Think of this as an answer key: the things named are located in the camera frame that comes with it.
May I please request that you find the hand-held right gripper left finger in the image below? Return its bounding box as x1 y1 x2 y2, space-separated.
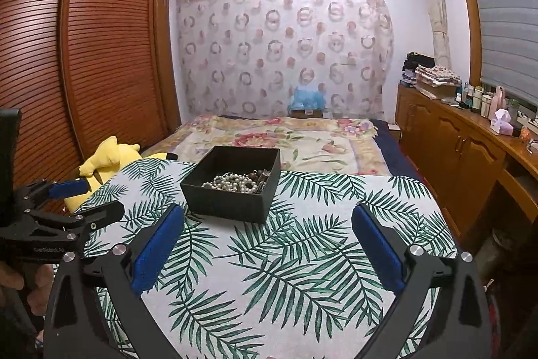
44 203 186 359

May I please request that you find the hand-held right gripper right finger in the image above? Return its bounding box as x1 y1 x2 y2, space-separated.
351 203 495 359

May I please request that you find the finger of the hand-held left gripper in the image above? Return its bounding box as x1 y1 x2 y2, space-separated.
26 201 125 243
15 179 91 213

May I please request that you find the black jewelry box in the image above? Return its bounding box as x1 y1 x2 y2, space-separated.
180 145 281 224

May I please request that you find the pearl necklace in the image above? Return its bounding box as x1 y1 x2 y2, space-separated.
201 172 253 194

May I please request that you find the person's left hand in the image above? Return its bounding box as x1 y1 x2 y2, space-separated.
0 260 55 322

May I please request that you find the yellow plush toy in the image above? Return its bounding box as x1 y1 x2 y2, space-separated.
63 136 180 215

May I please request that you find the navy blue bed sheet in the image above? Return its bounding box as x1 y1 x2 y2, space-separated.
370 118 425 185

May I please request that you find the green leaf print blanket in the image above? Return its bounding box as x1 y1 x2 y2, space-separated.
81 158 459 359

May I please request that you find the floral bedspread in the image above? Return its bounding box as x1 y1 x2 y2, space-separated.
164 115 392 177

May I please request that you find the wooden cabinet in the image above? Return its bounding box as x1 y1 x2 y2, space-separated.
395 83 538 255

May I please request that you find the brown slatted wardrobe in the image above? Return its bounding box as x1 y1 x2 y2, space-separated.
0 0 182 209

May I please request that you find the blue plush toy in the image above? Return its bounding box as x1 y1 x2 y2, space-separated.
290 85 328 112

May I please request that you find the pink tissue box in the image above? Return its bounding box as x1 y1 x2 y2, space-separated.
490 109 514 137

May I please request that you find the row of toiletry bottles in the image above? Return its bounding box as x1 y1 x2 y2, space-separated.
456 81 523 121

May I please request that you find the stack of dark clothes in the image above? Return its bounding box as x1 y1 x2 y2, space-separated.
402 52 436 84

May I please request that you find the circle print curtain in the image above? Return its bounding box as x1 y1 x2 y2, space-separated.
174 0 394 120

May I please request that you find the white wrapped pipe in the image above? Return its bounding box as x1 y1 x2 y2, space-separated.
409 0 451 68

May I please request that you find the grey window blind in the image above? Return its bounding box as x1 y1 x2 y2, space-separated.
456 0 538 108

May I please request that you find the wooden window frame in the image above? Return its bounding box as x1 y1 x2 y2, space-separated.
447 0 485 81

